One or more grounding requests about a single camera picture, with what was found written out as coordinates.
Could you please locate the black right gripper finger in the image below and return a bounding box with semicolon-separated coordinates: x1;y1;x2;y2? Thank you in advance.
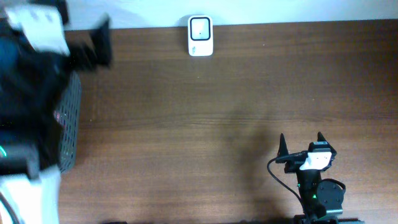
277;133;289;157
317;132;328;145

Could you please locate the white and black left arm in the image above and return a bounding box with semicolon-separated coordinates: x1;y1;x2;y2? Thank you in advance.
1;1;113;223

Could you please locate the white barcode scanner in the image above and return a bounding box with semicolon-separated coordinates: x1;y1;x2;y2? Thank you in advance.
187;15;214;57

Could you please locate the dark grey plastic basket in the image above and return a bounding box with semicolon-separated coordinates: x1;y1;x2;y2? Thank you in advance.
54;72;81;173

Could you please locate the black camera cable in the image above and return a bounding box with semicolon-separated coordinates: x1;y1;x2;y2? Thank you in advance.
266;154;308;215

